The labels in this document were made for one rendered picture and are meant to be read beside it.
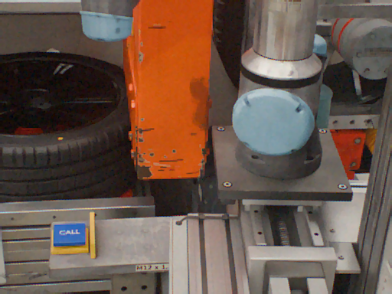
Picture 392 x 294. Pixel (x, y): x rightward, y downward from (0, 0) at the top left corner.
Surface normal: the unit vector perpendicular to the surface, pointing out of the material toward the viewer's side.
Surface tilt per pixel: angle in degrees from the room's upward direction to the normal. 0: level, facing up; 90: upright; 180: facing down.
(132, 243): 0
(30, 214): 90
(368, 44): 90
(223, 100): 0
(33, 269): 90
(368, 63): 90
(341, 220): 0
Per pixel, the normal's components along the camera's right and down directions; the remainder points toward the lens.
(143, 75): 0.14, 0.50
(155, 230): 0.04, -0.87
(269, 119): -0.22, 0.59
